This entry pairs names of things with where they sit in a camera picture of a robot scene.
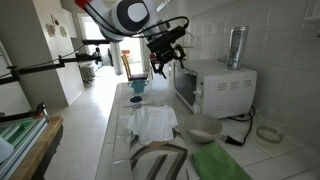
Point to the grey striped cloth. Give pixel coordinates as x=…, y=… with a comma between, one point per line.
x=156, y=160

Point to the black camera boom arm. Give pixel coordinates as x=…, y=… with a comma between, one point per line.
x=40, y=67

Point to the white crumpled cloth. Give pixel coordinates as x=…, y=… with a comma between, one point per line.
x=151, y=123

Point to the glass microwave door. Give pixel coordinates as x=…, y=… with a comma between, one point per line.
x=183, y=83

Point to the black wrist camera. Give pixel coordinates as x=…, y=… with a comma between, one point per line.
x=166, y=36

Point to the white basket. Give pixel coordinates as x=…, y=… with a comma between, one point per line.
x=87, y=71

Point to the small wall ornament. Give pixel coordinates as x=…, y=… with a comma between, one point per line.
x=50, y=30
x=63, y=31
x=55, y=20

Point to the red tape on arm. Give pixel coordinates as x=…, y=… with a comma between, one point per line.
x=81, y=3

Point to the white microwave oven body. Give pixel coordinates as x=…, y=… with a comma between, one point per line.
x=226, y=96

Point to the wooden table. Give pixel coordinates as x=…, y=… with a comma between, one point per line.
x=36, y=150

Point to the black table clamp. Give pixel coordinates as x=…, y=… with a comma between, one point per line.
x=20, y=116

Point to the white microwave knob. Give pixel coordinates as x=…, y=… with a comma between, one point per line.
x=199, y=91
x=196, y=108

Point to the teal plastic cup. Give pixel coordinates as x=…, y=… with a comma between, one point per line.
x=137, y=86

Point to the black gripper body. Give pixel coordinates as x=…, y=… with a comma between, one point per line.
x=166, y=53

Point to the green cloth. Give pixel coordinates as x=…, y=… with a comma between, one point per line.
x=216, y=163

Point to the white ceramic bowl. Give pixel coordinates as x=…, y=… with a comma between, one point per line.
x=200, y=128

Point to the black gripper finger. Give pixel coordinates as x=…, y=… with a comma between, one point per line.
x=181, y=55
x=159, y=66

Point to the wooden chair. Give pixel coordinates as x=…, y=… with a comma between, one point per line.
x=128, y=68

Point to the white wall cabinet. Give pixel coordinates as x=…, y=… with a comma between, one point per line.
x=200, y=6

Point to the translucent pitcher with red lid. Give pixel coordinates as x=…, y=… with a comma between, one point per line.
x=160, y=83

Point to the aluminium frame rail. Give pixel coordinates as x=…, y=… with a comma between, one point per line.
x=20, y=133

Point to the tall metal can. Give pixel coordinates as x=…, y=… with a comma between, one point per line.
x=237, y=46

